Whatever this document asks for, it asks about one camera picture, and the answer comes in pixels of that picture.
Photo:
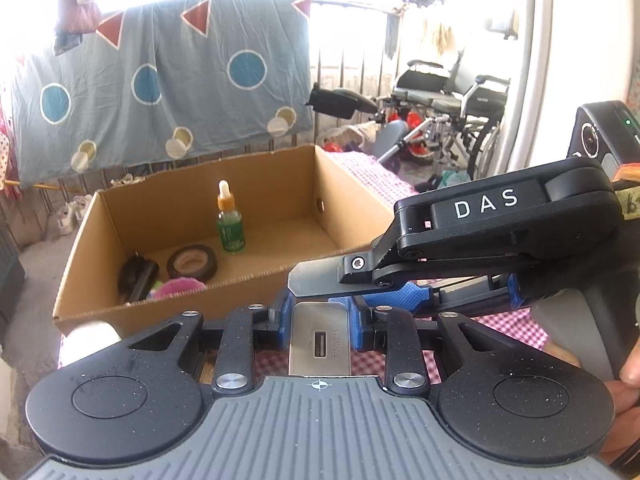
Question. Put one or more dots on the purple checkered tablecloth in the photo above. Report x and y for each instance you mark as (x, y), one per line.
(260, 214)

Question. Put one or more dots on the black wheelchair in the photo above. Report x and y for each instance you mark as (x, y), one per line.
(449, 122)

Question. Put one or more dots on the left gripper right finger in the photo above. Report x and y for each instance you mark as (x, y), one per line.
(400, 337)

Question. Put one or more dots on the gold lidded black jar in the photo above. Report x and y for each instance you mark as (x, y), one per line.
(209, 359)

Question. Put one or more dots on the white usb wall charger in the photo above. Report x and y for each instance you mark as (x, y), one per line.
(319, 340)

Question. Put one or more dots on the white brown sneaker pair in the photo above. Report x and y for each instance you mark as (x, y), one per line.
(127, 179)

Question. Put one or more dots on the white green supplement bottle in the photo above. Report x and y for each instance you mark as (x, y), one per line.
(84, 340)

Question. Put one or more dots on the teal plastic bag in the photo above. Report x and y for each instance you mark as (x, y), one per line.
(452, 177)

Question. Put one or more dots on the green dropper bottle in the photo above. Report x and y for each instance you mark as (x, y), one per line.
(230, 223)

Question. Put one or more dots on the black gold lipstick tube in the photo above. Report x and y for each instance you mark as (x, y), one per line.
(145, 279)

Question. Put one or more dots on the dark cabinet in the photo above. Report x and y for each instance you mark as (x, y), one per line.
(12, 279)

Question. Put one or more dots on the blue patterned hanging blanket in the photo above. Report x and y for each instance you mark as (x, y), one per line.
(175, 79)

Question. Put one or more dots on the black cushioned leg rest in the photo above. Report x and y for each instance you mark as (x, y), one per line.
(340, 103)

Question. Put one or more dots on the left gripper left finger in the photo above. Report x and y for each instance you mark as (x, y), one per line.
(237, 339)

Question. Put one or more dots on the open cardboard box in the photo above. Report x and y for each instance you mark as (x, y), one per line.
(298, 204)

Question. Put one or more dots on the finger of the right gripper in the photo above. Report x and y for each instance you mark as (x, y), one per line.
(320, 277)
(471, 297)

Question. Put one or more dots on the white sneaker pair left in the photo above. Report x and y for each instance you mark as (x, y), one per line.
(72, 214)

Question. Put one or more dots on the black tape roll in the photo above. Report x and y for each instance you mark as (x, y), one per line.
(194, 261)

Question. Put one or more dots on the person's right hand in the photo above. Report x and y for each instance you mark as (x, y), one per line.
(625, 394)

